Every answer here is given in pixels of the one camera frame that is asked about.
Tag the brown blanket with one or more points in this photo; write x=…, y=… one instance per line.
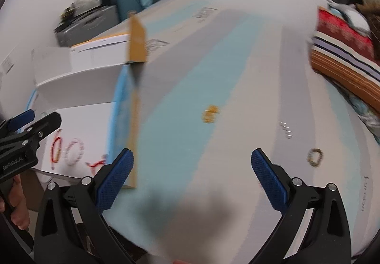
x=372, y=14

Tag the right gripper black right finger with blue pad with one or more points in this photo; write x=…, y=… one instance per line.
x=327, y=238

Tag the white plastic bag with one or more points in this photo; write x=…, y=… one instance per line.
x=85, y=4

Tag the floral pastel pillow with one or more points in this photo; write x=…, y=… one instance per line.
x=366, y=114

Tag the grey suitcase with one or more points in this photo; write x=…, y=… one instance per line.
x=86, y=26

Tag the white pearl beads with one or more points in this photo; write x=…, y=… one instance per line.
x=286, y=129

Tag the person's left hand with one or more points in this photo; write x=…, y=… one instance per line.
x=16, y=198

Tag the red cord bracelet gold tube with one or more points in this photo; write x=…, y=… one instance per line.
x=95, y=166

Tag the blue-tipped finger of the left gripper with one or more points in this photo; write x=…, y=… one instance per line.
x=20, y=120

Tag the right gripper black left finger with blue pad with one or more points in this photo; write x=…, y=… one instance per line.
x=57, y=239

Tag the open white cardboard box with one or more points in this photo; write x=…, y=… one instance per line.
x=94, y=87

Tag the white wall socket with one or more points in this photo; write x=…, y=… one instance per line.
x=7, y=64

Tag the small gold bead charm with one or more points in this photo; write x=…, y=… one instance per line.
x=209, y=114

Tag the striped red orange pillow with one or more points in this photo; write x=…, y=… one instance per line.
x=343, y=55

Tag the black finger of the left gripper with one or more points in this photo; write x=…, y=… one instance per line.
x=44, y=127

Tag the striped pastel bed sheet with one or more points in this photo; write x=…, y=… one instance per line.
x=197, y=198

